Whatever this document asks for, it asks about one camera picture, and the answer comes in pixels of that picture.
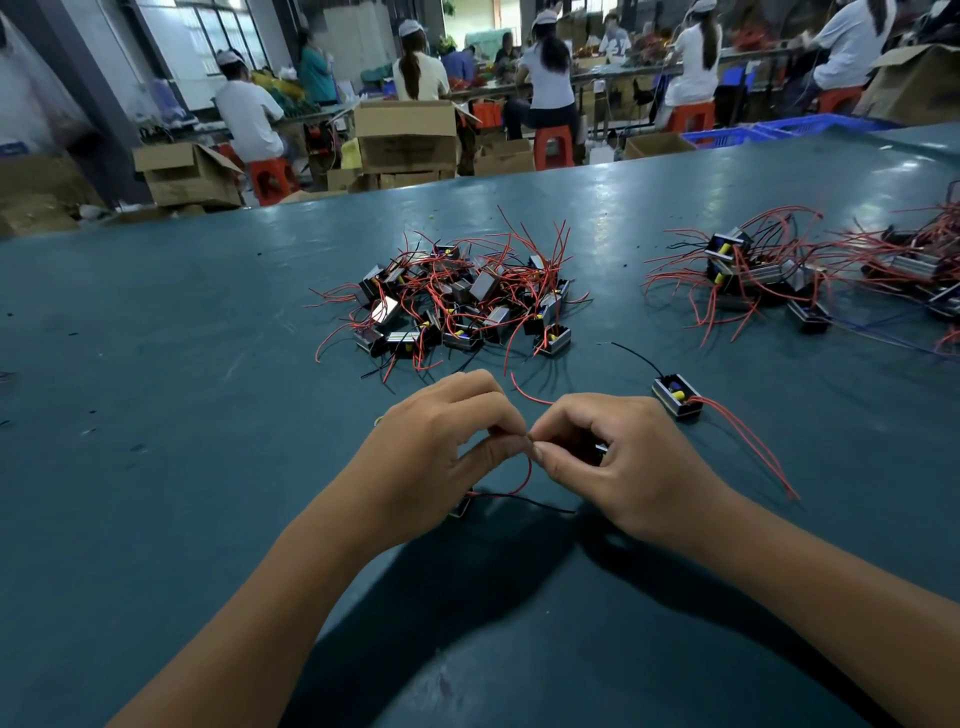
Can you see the open cardboard box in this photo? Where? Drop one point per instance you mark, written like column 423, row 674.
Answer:
column 188, row 173

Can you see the tilted cardboard box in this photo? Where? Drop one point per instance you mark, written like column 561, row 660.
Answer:
column 911, row 86

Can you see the shallow cardboard box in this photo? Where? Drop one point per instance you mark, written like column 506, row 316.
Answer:
column 660, row 144

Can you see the person's right forearm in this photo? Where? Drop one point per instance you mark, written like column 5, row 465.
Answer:
column 848, row 615

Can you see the person's left hand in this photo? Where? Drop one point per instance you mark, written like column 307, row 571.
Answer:
column 435, row 465

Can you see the low cardboard box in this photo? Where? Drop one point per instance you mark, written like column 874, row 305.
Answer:
column 504, row 155

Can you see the blue plastic crate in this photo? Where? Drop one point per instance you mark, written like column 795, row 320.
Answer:
column 728, row 137
column 825, row 126

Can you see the large closed cardboard box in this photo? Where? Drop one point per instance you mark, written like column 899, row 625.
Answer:
column 407, row 138

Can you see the person's right hand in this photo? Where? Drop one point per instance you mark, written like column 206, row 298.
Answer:
column 645, row 473

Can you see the person's left forearm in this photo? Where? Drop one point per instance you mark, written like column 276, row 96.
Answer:
column 248, row 645

